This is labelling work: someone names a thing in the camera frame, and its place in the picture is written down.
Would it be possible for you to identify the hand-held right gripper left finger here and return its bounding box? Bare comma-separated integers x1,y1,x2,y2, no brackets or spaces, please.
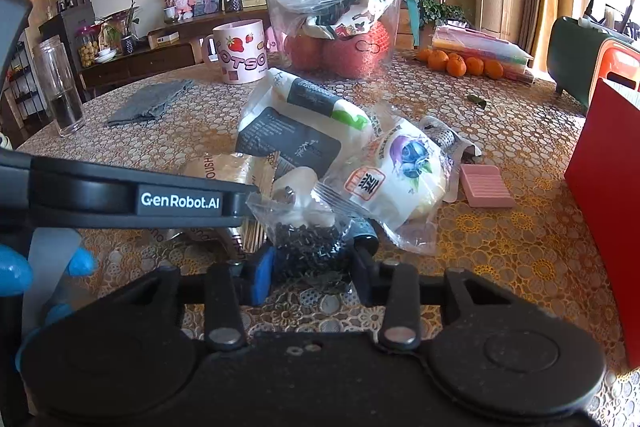
126,244,277,353

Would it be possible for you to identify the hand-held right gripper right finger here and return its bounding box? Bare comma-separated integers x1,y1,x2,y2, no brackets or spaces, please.
350,234,507,354

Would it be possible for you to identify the clear bag of black screws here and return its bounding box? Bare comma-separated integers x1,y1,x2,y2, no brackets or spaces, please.
246,167,377,295

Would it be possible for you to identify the white plush keychain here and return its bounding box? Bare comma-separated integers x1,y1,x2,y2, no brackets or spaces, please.
271,167,335,214

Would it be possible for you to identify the white plastic bag dark label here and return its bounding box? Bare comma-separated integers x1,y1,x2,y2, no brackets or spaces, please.
235,82,351,180

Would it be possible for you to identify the red cardboard box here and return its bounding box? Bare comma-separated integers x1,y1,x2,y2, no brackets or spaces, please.
564,77,640,370

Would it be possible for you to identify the person's left hand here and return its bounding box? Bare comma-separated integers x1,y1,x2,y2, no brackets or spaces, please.
0,243,97,373

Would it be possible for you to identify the grey cloth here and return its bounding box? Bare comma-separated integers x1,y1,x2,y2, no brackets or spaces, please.
107,79,194,128

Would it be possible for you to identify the beige snack packet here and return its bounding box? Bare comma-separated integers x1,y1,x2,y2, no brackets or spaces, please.
150,151,280,260

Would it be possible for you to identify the blueberry print snack packet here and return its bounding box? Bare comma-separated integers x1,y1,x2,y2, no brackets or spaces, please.
319,116,462,256

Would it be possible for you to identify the glass jar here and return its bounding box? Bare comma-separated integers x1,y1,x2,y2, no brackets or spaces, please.
32,34,86,138

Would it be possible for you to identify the wooden television cabinet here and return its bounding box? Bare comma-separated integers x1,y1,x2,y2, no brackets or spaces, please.
79,7,273,100

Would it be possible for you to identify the snack jar with pink lid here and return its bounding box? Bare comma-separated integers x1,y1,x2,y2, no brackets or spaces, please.
75,24,102,68

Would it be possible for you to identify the pink ridged block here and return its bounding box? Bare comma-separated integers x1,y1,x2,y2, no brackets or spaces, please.
459,164,517,208

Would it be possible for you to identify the small silver printed wrapper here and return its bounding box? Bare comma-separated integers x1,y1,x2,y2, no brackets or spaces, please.
419,116,482,158

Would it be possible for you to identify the dark side cabinet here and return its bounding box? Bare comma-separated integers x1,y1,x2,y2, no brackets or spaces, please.
39,0,97,100

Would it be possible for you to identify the white tube with green end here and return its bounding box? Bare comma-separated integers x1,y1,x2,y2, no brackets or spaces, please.
269,68,372,134

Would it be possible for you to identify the pink strawberry mug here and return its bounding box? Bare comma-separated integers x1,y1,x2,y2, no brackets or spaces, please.
200,19,272,86

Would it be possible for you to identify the red fruit in net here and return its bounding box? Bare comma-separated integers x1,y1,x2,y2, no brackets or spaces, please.
322,38,382,76
284,33,327,72

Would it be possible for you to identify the stack of colourful folders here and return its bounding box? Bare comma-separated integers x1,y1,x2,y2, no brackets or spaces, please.
431,24,537,86

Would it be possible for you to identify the printed cloth bag green ribbon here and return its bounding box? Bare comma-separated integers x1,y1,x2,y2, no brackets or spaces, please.
302,0,422,48

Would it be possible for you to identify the orange and green bin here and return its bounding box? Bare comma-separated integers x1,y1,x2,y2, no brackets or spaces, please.
546,14,640,115

